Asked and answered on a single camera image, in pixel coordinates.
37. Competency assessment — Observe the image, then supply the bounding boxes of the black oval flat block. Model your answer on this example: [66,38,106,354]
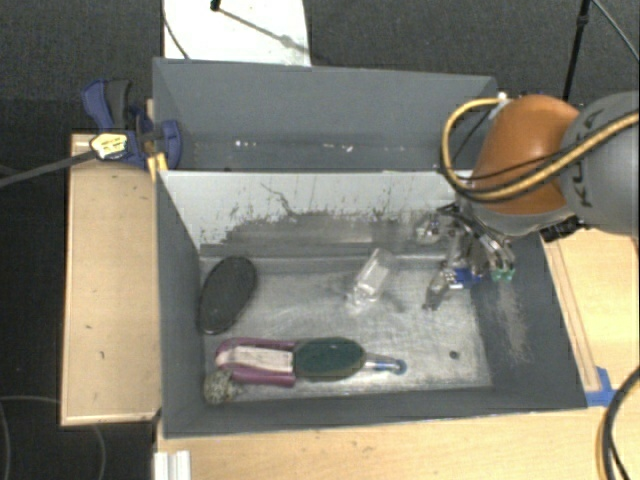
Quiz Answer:
[196,255,259,337]

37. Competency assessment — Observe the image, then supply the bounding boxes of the purple handled pliers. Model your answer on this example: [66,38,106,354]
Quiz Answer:
[214,336,409,388]

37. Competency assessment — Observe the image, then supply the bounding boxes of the speckled grey stone ball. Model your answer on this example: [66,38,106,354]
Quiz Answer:
[202,370,245,406]

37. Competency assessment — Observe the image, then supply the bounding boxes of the pale wood board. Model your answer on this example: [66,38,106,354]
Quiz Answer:
[59,132,164,428]

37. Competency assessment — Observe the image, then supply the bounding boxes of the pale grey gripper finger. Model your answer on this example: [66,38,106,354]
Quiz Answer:
[422,264,448,311]
[429,271,454,312]

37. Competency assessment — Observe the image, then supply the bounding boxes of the grey metal bin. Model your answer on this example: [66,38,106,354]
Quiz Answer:
[150,56,589,440]

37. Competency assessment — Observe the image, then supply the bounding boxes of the clear glass thing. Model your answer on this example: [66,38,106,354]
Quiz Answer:
[343,247,397,315]

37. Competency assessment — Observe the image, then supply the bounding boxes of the dark green flat block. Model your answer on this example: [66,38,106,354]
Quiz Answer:
[291,336,367,382]

